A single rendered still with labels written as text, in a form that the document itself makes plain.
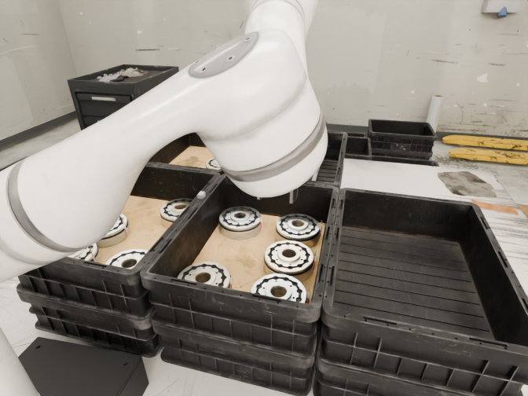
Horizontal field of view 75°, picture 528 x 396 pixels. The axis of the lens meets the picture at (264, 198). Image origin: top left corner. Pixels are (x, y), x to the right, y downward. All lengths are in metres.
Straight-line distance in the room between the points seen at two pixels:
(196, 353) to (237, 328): 0.12
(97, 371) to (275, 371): 0.30
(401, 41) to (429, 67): 0.38
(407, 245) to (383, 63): 3.19
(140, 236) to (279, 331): 0.43
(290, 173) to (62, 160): 0.17
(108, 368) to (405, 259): 0.62
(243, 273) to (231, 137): 0.52
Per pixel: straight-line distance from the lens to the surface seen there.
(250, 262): 0.75
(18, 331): 0.95
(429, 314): 0.72
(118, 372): 0.69
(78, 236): 0.32
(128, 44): 4.64
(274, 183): 0.25
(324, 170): 1.16
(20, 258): 0.35
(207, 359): 0.71
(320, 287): 0.56
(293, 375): 0.67
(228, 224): 0.82
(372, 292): 0.72
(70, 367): 0.73
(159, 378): 0.76
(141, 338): 0.74
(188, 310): 0.62
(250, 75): 0.22
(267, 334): 0.60
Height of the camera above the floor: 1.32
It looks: 30 degrees down
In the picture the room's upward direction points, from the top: straight up
